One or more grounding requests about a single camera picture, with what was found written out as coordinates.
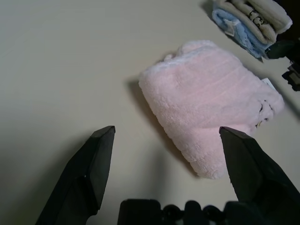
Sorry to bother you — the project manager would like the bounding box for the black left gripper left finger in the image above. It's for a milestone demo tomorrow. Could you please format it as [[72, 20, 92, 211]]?
[[35, 125, 116, 225]]

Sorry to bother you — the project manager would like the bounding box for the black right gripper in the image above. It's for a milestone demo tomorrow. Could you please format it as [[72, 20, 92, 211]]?
[[264, 39, 300, 92]]

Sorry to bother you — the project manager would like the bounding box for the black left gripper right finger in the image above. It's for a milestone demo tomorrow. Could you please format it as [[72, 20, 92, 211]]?
[[218, 126, 300, 225]]

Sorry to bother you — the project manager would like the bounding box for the pink terry towel with embroidery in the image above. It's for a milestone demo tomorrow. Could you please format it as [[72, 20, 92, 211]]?
[[138, 39, 285, 180]]

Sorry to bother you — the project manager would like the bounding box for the beige folded terry towel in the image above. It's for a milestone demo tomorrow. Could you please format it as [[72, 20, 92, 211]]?
[[217, 0, 293, 45]]

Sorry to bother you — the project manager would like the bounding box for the light blue folded towel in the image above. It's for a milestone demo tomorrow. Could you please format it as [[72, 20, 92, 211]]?
[[211, 8, 277, 59]]

